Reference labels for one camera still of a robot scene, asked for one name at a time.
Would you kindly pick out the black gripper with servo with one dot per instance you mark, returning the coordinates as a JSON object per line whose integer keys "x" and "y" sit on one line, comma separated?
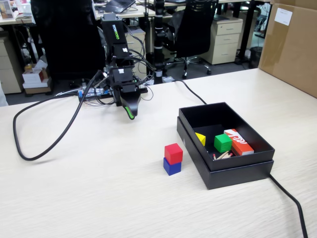
{"x": 121, "y": 77}

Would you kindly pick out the red wooden cube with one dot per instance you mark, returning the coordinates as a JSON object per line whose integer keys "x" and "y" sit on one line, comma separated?
{"x": 174, "y": 153}

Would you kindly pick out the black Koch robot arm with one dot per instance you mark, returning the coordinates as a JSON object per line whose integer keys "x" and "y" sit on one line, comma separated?
{"x": 116, "y": 34}

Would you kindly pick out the blue wooden cube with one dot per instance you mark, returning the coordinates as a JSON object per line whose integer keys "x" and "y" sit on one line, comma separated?
{"x": 172, "y": 168}

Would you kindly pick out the green wooden cube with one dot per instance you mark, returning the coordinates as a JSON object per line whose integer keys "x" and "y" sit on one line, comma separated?
{"x": 223, "y": 143}

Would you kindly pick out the robot controller circuit board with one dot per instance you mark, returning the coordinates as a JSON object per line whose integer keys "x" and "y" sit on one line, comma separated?
{"x": 95, "y": 92}

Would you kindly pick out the small cream drawer cabinet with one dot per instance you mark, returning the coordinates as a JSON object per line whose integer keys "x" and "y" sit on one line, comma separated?
{"x": 138, "y": 47}

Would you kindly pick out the black pole with white bands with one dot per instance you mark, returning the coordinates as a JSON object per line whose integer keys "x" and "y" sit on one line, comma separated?
{"x": 158, "y": 44}

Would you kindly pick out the yellow wooden block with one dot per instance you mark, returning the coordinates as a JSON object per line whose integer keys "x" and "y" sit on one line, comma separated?
{"x": 201, "y": 139}

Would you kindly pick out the black high-back office chair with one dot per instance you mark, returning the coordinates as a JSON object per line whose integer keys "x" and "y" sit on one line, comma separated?
{"x": 69, "y": 42}

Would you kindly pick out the black mesh office chair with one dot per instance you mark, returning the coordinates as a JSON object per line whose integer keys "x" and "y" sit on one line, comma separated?
{"x": 193, "y": 32}

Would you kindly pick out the white boxes stack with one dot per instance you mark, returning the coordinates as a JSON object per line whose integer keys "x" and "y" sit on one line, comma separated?
{"x": 34, "y": 78}

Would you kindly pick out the black laptop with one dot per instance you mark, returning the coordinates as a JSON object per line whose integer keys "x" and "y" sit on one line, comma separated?
{"x": 119, "y": 5}

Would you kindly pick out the orange and white matchbox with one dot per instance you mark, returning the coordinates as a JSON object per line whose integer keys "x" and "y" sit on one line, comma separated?
{"x": 241, "y": 146}

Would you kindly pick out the black cardboard box tray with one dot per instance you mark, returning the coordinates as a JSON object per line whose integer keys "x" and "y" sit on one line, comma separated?
{"x": 237, "y": 162}

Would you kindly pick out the beige drawer cabinet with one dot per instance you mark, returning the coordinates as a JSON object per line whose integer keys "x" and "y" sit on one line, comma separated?
{"x": 8, "y": 72}

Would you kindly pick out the black open box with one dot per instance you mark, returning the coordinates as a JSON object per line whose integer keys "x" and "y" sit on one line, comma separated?
{"x": 237, "y": 177}

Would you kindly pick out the black waste bin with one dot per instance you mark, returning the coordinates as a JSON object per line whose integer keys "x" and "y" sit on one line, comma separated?
{"x": 255, "y": 57}

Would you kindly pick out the framed picture card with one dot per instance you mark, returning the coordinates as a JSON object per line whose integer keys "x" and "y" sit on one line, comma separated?
{"x": 6, "y": 9}

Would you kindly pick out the large brown cardboard box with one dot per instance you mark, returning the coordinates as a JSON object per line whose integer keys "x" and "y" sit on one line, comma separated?
{"x": 292, "y": 49}

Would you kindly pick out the white label on cardboard box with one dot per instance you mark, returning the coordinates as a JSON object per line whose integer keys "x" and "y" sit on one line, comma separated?
{"x": 283, "y": 16}

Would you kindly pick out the cream three-drawer pedestal cabinet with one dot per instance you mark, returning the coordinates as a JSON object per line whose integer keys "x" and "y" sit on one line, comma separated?
{"x": 223, "y": 39}

